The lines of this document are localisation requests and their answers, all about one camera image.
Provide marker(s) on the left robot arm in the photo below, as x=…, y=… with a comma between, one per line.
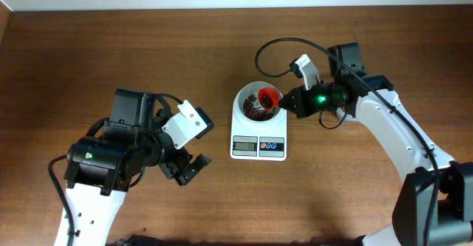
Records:
x=112, y=157

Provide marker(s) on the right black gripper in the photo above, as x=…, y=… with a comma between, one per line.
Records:
x=301, y=108

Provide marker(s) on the red beans in bowl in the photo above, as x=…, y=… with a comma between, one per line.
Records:
x=254, y=111

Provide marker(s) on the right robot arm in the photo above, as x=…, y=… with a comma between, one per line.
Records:
x=434, y=206

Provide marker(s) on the white round bowl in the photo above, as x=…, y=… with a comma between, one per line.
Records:
x=249, y=89

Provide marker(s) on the white digital kitchen scale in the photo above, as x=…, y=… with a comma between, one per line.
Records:
x=257, y=140

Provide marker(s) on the clear plastic container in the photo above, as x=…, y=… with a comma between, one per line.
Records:
x=343, y=115

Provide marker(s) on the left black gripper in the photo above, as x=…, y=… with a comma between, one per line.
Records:
x=172, y=169

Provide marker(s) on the orange measuring scoop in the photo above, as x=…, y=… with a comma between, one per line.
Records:
x=268, y=98

